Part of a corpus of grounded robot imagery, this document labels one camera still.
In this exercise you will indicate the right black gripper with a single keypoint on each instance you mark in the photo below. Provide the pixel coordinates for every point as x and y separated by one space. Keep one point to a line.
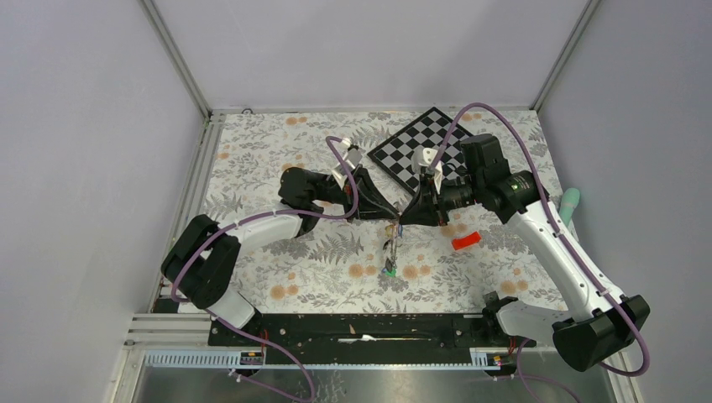
427 209

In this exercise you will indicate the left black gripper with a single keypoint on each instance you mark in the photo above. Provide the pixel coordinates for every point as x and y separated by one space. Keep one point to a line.
371 204

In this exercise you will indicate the large grey metal keyring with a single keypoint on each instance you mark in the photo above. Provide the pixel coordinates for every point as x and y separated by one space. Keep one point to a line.
390 248

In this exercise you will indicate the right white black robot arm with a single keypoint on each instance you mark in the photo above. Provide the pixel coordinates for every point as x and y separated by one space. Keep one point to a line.
600 319

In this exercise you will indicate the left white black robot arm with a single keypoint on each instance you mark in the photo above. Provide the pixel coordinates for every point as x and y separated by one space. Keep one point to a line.
200 265

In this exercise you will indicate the floral table mat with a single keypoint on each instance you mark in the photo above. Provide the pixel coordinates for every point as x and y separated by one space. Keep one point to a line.
338 266

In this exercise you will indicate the red plastic block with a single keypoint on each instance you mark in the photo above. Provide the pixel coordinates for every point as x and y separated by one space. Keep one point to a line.
466 241

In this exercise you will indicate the black white checkerboard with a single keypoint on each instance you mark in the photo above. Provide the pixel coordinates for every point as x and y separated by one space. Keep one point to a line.
394 154

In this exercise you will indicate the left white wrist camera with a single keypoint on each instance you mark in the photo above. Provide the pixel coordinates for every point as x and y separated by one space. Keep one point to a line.
351 158

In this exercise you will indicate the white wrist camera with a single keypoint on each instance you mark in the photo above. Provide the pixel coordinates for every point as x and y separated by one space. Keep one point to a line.
424 159
351 158

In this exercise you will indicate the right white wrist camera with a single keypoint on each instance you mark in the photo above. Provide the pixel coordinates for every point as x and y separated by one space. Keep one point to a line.
424 159

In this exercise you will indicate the mint green cylinder handle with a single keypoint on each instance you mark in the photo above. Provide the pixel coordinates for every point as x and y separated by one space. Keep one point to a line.
569 202

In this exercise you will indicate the white slotted cable duct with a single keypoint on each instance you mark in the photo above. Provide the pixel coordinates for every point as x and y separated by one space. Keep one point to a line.
254 359

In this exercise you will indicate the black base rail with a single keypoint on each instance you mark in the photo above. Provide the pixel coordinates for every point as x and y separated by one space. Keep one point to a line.
392 336

